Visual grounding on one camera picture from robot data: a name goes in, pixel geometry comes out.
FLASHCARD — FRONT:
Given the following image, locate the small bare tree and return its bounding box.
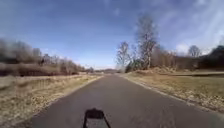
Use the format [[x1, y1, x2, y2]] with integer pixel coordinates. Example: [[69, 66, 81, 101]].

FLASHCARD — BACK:
[[115, 41, 132, 73]]

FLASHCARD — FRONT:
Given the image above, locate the grey asphalt road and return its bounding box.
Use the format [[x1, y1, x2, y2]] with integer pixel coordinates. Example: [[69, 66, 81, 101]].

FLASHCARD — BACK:
[[19, 73, 224, 128]]

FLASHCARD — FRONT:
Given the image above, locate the tall bare birch tree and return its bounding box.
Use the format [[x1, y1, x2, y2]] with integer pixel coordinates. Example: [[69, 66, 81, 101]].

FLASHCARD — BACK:
[[134, 14, 160, 71]]

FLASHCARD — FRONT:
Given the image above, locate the dry grass verge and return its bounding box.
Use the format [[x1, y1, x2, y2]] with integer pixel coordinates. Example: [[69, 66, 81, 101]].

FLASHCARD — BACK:
[[0, 73, 105, 128], [117, 70, 224, 114]]

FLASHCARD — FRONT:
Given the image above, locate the wood of bare trees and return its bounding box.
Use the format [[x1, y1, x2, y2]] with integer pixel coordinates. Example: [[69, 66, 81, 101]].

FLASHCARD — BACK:
[[0, 37, 96, 77]]

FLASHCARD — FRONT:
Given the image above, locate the row of dark trees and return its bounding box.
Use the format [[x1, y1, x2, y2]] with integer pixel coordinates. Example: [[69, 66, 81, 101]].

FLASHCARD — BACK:
[[151, 44, 224, 71]]

